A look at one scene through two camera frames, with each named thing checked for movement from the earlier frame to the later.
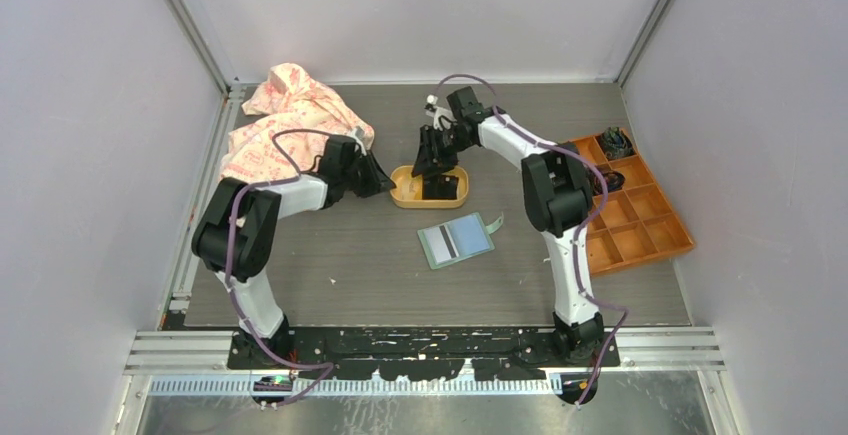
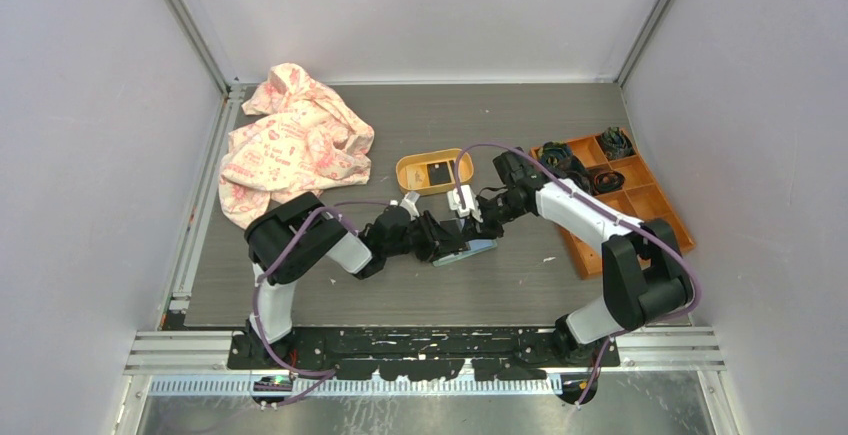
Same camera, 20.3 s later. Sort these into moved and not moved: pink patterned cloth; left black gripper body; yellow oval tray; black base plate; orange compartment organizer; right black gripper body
Moved: yellow oval tray; left black gripper body; right black gripper body
Not moved: orange compartment organizer; black base plate; pink patterned cloth
